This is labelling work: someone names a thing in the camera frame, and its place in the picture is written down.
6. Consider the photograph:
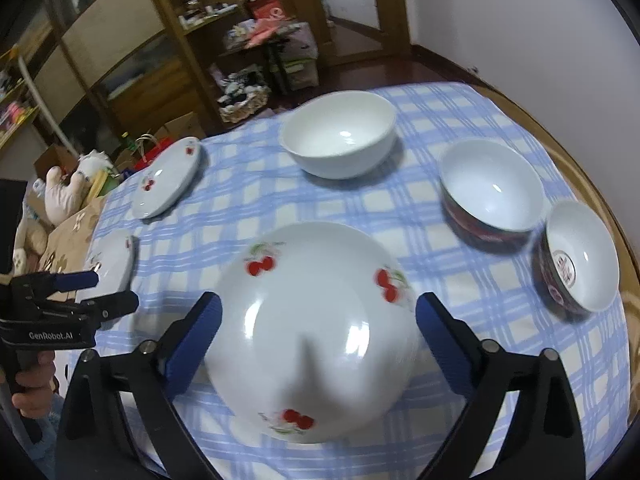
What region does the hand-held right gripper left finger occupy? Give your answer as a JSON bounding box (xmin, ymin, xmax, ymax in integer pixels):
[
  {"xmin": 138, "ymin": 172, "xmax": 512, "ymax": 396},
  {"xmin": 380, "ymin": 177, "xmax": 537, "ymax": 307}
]
[{"xmin": 55, "ymin": 291, "xmax": 223, "ymax": 480}]

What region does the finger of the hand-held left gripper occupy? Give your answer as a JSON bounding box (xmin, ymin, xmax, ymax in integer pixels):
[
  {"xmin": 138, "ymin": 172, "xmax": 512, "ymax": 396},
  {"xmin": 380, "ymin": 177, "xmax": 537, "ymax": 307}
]
[
  {"xmin": 12, "ymin": 270, "xmax": 99, "ymax": 302},
  {"xmin": 37, "ymin": 290, "xmax": 140, "ymax": 330}
]

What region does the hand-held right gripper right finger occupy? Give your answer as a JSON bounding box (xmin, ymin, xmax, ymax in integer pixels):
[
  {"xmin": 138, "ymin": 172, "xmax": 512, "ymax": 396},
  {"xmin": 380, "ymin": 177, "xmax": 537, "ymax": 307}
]
[{"xmin": 415, "ymin": 291, "xmax": 586, "ymax": 480}]

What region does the small cherry print plate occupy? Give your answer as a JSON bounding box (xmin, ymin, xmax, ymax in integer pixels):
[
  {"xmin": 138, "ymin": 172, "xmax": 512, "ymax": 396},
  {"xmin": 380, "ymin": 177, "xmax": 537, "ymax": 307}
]
[{"xmin": 82, "ymin": 229, "xmax": 137, "ymax": 293}]

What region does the large cherry print plate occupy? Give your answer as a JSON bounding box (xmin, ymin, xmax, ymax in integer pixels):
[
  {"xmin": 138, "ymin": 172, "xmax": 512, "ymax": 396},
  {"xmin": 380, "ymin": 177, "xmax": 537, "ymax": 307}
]
[{"xmin": 205, "ymin": 221, "xmax": 421, "ymax": 445}]

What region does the medium cherry print plate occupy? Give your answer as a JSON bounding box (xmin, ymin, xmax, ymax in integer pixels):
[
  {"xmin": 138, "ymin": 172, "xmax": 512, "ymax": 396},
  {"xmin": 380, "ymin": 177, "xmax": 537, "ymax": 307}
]
[{"xmin": 131, "ymin": 136, "xmax": 202, "ymax": 219}]

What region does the medium dark red bowl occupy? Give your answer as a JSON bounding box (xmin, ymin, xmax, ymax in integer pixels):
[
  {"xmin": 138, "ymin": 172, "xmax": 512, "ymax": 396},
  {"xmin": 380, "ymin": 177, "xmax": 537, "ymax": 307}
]
[{"xmin": 439, "ymin": 139, "xmax": 545, "ymax": 253}]

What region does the small white bowl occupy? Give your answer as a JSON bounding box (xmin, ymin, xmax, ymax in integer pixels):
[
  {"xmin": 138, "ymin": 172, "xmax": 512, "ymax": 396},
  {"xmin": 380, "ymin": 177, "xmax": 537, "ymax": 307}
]
[{"xmin": 539, "ymin": 201, "xmax": 621, "ymax": 317}]

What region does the large white bowl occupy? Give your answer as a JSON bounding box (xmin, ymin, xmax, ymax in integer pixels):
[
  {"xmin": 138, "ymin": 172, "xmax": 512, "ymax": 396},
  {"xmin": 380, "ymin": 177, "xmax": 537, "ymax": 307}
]
[{"xmin": 279, "ymin": 90, "xmax": 397, "ymax": 180}]

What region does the person's left hand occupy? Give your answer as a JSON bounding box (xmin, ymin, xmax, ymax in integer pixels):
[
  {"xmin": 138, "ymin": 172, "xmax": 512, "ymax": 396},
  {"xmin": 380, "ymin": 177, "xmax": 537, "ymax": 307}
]
[{"xmin": 10, "ymin": 351, "xmax": 57, "ymax": 418}]

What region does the beige printed blanket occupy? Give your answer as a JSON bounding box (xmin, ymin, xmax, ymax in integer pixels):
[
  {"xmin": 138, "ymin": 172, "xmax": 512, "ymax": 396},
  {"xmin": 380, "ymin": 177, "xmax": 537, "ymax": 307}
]
[{"xmin": 20, "ymin": 195, "xmax": 108, "ymax": 301}]

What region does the beige plush toy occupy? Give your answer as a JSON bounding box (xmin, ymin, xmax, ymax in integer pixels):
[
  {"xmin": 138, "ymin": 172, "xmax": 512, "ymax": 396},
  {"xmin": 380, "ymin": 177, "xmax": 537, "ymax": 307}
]
[{"xmin": 12, "ymin": 217, "xmax": 51, "ymax": 273}]

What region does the white plush toy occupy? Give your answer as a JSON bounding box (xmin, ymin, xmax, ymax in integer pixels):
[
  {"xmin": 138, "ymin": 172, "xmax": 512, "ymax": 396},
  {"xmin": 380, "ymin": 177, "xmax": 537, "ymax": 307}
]
[{"xmin": 44, "ymin": 150, "xmax": 112, "ymax": 222}]

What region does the yellow green plush cushion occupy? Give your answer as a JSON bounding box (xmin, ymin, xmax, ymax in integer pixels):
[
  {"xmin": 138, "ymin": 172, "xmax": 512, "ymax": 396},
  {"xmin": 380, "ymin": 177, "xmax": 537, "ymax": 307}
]
[{"xmin": 87, "ymin": 167, "xmax": 123, "ymax": 198}]

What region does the cardboard box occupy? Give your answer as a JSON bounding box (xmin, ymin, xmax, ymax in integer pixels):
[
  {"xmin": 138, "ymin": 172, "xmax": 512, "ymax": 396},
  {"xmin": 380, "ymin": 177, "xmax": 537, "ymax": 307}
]
[
  {"xmin": 34, "ymin": 144, "xmax": 81, "ymax": 181},
  {"xmin": 162, "ymin": 111, "xmax": 207, "ymax": 142}
]

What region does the blue checked cloth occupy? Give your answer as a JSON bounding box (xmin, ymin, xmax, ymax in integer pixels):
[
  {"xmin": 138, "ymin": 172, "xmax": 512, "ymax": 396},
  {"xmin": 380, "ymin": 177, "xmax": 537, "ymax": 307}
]
[{"xmin": 75, "ymin": 81, "xmax": 631, "ymax": 480}]

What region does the red shopping bag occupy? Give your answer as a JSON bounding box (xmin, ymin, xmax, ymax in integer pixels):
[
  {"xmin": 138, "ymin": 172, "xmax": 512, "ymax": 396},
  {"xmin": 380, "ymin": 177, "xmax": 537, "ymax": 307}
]
[{"xmin": 132, "ymin": 134, "xmax": 173, "ymax": 167}]

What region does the white pole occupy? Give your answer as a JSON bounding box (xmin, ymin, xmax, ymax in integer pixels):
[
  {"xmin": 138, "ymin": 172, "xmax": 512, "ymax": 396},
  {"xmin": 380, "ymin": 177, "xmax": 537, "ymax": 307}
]
[{"xmin": 17, "ymin": 52, "xmax": 68, "ymax": 148}]

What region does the wooden display cabinet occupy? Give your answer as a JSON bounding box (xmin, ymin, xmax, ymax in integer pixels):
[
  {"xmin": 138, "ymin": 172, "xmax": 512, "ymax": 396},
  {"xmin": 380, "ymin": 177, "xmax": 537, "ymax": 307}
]
[{"xmin": 30, "ymin": 0, "xmax": 281, "ymax": 141}]

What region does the wicker basket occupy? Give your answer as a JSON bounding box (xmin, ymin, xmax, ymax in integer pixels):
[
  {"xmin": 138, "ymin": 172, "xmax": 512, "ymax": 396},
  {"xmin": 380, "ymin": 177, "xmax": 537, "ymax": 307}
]
[{"xmin": 217, "ymin": 72, "xmax": 273, "ymax": 123}]

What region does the black folding table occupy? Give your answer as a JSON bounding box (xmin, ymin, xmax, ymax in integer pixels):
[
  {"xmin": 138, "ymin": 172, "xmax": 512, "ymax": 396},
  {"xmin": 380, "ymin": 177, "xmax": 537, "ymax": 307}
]
[{"xmin": 220, "ymin": 20, "xmax": 311, "ymax": 96}]

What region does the white plastic storage box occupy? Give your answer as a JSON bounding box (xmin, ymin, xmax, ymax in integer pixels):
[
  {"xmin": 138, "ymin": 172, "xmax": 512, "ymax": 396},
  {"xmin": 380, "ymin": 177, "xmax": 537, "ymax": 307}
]
[{"xmin": 277, "ymin": 22, "xmax": 321, "ymax": 92}]

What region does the pink packets pile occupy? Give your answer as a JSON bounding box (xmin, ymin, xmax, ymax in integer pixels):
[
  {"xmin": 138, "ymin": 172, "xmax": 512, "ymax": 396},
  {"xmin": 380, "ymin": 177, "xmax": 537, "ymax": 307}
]
[{"xmin": 247, "ymin": 17, "xmax": 291, "ymax": 43}]

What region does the red gift box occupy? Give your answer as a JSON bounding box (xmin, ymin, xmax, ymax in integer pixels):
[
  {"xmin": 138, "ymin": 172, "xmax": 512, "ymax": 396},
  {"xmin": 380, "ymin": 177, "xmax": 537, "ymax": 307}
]
[{"xmin": 250, "ymin": 0, "xmax": 296, "ymax": 21}]

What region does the wall shelf unit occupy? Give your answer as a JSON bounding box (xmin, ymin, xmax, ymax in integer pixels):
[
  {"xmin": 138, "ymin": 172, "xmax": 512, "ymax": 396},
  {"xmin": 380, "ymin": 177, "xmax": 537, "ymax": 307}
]
[{"xmin": 0, "ymin": 45, "xmax": 41, "ymax": 153}]

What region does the wooden frame edge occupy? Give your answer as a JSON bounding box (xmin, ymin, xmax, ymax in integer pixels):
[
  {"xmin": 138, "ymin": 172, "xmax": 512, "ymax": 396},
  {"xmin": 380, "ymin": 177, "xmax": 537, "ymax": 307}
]
[{"xmin": 475, "ymin": 82, "xmax": 640, "ymax": 311}]

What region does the wooden door frame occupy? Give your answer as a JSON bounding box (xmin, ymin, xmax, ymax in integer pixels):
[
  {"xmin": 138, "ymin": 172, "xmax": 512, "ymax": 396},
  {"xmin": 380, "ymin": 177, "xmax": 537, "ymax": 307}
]
[{"xmin": 310, "ymin": 0, "xmax": 416, "ymax": 66}]

